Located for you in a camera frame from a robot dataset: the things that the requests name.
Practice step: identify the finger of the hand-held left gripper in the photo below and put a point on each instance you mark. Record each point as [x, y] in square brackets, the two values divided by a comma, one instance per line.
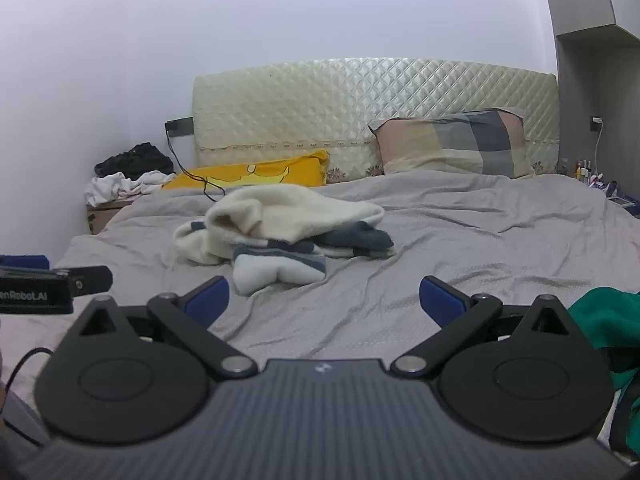
[25, 262]

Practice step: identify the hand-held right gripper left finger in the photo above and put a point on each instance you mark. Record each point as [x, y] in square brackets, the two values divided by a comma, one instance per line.
[210, 301]

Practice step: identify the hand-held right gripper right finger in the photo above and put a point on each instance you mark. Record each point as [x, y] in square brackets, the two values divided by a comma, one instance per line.
[439, 301]

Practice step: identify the white blue striped sweater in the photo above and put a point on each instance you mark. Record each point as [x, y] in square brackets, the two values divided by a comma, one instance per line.
[280, 210]

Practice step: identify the white clothes pile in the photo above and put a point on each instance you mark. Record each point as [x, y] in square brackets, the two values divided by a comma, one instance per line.
[112, 187]

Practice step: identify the black clothes pile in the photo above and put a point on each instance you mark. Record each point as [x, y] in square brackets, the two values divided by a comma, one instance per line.
[135, 160]

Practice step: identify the grey bed sheet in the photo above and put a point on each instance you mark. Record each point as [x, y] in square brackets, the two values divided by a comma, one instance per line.
[475, 240]

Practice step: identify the cardboard box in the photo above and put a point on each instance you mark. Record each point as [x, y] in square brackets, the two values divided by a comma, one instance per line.
[100, 217]

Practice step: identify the checked pillow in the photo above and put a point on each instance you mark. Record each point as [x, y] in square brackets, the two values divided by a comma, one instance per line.
[450, 145]

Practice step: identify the yellow pillow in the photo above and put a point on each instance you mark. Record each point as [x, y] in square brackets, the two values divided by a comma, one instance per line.
[300, 170]

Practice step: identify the green garment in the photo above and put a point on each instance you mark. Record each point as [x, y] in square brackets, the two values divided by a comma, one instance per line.
[615, 320]

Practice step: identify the cluster of small bottles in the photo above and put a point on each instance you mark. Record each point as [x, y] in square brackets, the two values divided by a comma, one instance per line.
[583, 171]

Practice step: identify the cream quilted headboard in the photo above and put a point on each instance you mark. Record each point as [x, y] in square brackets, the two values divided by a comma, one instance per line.
[325, 105]

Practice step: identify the grey cabinet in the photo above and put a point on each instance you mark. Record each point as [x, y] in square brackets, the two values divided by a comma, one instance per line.
[575, 85]

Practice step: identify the grey wall socket panel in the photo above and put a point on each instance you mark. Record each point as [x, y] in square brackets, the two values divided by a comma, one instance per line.
[180, 127]

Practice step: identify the white wall charger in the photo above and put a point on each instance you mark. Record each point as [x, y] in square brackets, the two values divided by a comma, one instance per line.
[597, 122]

